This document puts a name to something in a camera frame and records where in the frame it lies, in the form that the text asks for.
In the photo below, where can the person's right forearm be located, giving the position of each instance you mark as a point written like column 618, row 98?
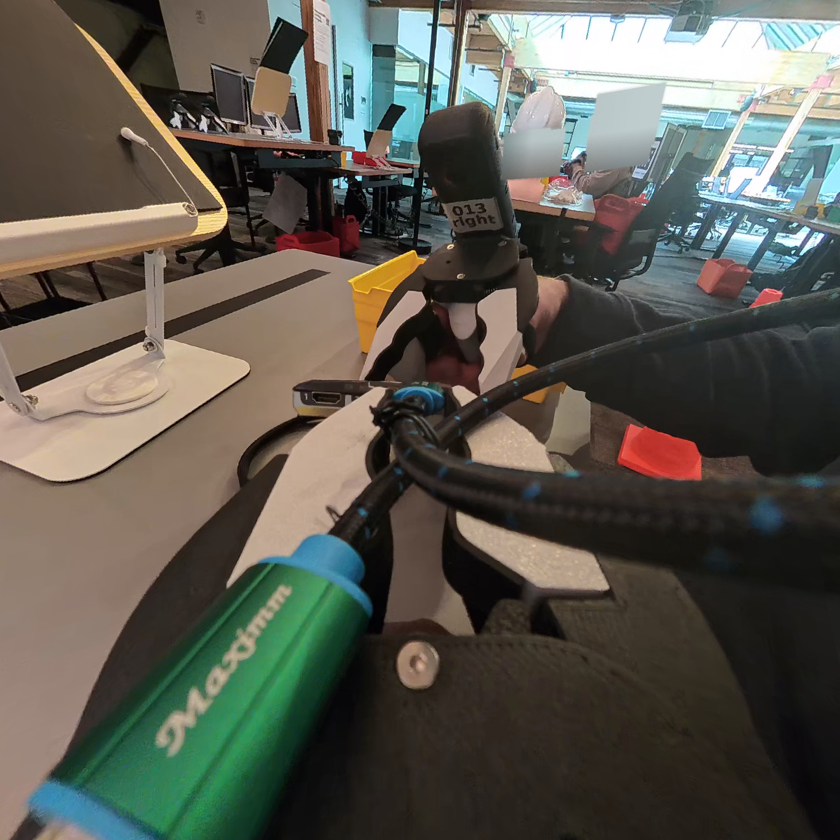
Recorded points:
column 689, row 400

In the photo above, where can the person's dark hoodie torso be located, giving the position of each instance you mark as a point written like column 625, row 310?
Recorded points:
column 754, row 656

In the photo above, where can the wooden book stand white base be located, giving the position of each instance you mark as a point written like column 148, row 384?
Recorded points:
column 65, row 98

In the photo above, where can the wood-top background desk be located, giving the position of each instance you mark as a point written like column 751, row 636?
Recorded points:
column 525, row 193
column 262, row 141

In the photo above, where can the yellow plastic bin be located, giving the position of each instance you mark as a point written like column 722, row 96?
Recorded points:
column 374, row 295

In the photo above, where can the red floor bin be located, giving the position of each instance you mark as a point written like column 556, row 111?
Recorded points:
column 722, row 279
column 308, row 244

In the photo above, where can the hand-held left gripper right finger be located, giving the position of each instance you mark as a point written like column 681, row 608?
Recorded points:
column 544, row 558

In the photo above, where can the red plastic container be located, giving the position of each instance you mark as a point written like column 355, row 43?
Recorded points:
column 346, row 236

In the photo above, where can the white helmet on mannequin head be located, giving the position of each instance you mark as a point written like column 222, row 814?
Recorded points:
column 538, row 108

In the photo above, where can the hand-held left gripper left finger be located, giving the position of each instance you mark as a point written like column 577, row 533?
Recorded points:
column 308, row 479

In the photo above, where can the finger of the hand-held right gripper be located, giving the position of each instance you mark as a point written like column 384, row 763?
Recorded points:
column 505, row 334
column 390, row 334

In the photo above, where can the background board stand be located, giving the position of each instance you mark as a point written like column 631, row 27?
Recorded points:
column 270, row 95

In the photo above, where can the black office chair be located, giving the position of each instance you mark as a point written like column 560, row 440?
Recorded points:
column 682, row 184

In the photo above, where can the black computer monitor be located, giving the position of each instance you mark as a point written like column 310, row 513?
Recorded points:
column 228, row 95

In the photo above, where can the red bag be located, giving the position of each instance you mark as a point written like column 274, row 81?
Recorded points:
column 620, row 220

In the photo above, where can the clear plastic bag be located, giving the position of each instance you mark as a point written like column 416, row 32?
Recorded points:
column 563, row 193

